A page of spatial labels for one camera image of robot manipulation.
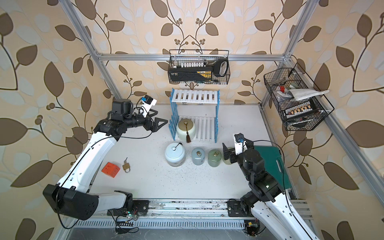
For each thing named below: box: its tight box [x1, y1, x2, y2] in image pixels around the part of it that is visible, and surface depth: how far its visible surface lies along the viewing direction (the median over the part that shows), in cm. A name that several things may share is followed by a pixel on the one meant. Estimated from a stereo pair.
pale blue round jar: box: [164, 142, 186, 167], surface depth 85 cm
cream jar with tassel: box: [176, 118, 196, 143], surface depth 94 cm
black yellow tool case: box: [168, 58, 229, 82], surface depth 86 cm
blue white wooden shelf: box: [168, 88, 221, 143], surface depth 107 cm
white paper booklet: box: [286, 88, 330, 101], surface depth 63 cm
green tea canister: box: [208, 149, 222, 168], surface depth 86 cm
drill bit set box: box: [282, 100, 317, 119], surface depth 69 cm
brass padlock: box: [122, 157, 131, 173], surface depth 90 cm
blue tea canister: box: [191, 147, 206, 166], surface depth 87 cm
